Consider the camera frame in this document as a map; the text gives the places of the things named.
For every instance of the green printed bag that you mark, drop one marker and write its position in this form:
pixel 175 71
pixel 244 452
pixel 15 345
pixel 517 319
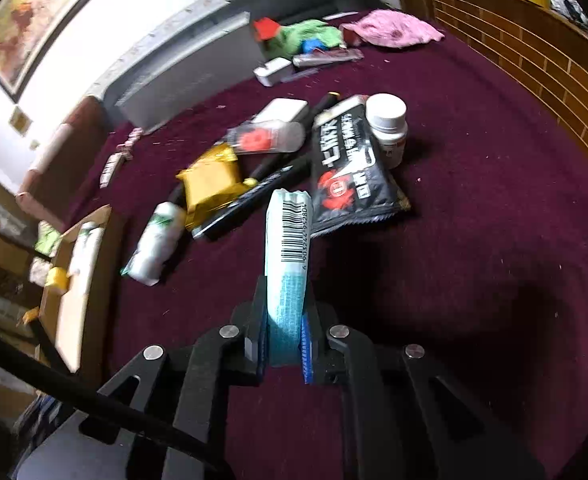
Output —
pixel 48 239

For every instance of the white pill bottle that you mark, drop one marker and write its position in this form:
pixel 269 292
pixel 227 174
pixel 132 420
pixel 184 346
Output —
pixel 386 125

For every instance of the wooden brick-pattern counter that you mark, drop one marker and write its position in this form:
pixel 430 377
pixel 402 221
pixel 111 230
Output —
pixel 524 50

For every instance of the pink cloth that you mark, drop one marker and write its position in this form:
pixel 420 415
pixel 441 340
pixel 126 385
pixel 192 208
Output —
pixel 394 27

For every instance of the small blue item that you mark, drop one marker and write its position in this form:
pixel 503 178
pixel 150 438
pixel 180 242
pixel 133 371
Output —
pixel 313 45

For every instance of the light blue barcode packet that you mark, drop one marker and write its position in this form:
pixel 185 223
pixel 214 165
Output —
pixel 286 270

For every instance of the thin purple pen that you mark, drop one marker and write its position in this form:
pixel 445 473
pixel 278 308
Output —
pixel 301 74

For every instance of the brown upholstered chair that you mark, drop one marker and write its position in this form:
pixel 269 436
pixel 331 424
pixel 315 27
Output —
pixel 54 160

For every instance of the long black box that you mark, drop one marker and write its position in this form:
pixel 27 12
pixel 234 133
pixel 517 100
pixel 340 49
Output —
pixel 254 195

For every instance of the grey metal box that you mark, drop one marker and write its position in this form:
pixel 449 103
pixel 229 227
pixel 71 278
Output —
pixel 184 75

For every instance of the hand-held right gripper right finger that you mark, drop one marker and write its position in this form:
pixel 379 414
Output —
pixel 306 355

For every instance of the black snack packet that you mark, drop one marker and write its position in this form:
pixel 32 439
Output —
pixel 349 170

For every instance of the yellow wall sticker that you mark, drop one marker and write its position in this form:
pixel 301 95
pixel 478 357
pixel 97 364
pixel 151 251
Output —
pixel 19 121

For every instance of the white and black box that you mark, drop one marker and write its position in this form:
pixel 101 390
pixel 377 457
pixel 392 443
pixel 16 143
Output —
pixel 274 70

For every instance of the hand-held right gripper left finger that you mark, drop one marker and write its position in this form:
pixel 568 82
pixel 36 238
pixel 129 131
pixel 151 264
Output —
pixel 261 342

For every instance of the white charger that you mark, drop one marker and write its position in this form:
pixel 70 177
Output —
pixel 284 109

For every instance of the yellow packet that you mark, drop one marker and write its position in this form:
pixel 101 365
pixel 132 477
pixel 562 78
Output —
pixel 56 279

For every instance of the black pen with gold ends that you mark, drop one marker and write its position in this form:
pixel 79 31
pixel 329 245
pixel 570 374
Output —
pixel 324 102

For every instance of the white tube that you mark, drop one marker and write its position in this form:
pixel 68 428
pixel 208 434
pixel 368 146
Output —
pixel 86 250

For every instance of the framed wall painting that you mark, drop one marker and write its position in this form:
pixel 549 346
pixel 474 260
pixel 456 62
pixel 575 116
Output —
pixel 34 5

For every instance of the clear container with red item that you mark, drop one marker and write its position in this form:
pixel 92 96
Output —
pixel 259 139

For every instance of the green cloth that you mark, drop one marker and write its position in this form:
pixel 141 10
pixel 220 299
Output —
pixel 304 32

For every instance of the cardboard box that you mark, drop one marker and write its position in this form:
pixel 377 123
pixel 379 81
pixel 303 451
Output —
pixel 74 310

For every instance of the white and green bottle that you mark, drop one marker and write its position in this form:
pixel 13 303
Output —
pixel 156 240

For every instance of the red handbag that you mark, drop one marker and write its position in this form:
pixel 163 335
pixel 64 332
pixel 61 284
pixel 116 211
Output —
pixel 266 29

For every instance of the gold foil packet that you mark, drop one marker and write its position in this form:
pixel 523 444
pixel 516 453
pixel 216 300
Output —
pixel 209 185

